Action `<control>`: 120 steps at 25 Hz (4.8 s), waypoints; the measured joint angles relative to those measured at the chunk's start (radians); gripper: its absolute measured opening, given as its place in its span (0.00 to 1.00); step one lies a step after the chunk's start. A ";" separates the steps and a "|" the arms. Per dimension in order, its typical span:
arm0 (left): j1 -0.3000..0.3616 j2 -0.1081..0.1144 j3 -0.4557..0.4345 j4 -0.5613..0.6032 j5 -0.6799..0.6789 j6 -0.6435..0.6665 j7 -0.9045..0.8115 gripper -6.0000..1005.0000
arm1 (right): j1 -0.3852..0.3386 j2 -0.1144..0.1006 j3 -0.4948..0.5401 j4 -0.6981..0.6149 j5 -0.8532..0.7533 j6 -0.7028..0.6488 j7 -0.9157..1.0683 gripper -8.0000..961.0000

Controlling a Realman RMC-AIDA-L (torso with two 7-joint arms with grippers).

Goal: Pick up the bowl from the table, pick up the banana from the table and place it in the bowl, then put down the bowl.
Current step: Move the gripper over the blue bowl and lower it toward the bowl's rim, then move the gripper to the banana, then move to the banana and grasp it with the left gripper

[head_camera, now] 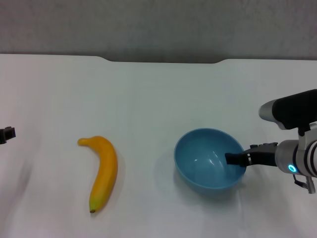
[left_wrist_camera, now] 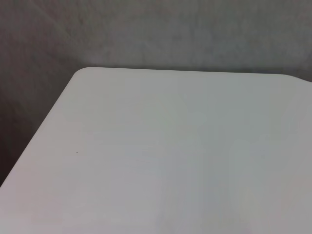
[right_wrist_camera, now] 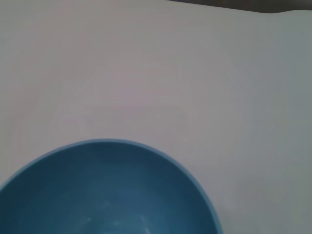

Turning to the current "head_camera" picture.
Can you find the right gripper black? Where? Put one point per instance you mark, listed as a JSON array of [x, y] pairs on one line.
[[262, 156]]

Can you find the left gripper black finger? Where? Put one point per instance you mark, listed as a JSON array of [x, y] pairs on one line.
[[7, 136]]

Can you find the blue plastic bowl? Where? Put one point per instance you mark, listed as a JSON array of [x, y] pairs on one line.
[[198, 153]]

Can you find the yellow banana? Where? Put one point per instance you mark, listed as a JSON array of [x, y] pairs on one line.
[[106, 161]]

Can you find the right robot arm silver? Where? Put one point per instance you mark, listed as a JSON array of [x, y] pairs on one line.
[[299, 158]]

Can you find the right wrist camera black silver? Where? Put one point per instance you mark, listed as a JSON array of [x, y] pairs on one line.
[[289, 109]]

